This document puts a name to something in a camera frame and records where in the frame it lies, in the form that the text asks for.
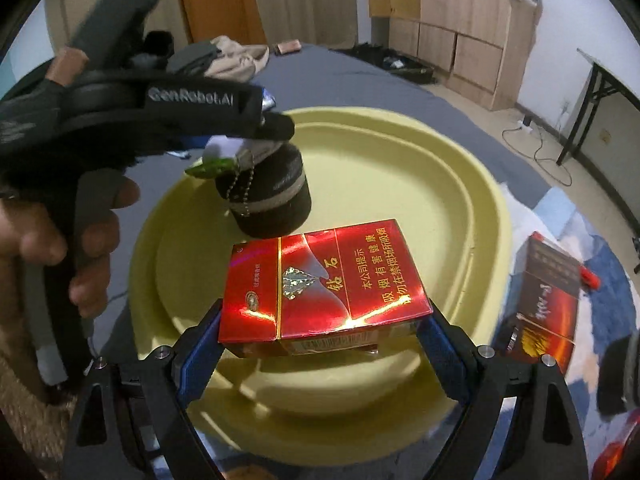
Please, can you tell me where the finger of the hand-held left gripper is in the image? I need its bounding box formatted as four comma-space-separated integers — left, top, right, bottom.
227, 110, 296, 143

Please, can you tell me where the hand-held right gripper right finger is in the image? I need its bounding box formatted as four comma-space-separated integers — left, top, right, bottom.
417, 300, 591, 480

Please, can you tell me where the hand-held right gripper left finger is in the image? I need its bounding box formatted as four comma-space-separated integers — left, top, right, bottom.
60, 299, 226, 480

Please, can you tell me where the silver keychain with green tag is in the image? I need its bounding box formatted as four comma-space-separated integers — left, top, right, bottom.
185, 135, 288, 218

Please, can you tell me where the glossy red cigarette pack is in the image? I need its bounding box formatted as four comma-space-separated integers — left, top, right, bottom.
218, 219, 433, 359

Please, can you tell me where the yellow plastic tray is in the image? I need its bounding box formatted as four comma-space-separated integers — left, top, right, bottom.
127, 106, 513, 463

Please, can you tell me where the person's left forearm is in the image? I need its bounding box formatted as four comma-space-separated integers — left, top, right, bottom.
0, 255, 76, 480

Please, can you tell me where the person's left hand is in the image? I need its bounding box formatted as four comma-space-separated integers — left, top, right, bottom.
0, 49, 142, 320

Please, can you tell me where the grey garment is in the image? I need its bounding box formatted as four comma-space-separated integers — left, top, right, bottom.
167, 42, 221, 78

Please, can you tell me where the black cylinder with grey band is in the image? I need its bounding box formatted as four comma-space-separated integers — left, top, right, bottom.
216, 142, 312, 238

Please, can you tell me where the beige garment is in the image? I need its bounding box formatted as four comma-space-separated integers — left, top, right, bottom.
205, 36, 271, 83

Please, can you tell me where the dark red cigarette box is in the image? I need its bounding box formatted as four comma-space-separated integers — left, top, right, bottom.
492, 236, 583, 376

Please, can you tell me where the black suitcase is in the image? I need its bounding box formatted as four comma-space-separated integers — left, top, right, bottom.
345, 42, 436, 86

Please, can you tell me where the blue white checked blanket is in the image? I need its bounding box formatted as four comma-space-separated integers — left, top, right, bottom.
490, 187, 640, 480

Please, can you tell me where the light wooden wardrobe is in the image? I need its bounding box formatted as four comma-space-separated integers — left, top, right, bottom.
367, 0, 543, 111

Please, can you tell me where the black-legged folding table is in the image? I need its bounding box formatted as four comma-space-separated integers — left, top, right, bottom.
555, 49, 640, 241

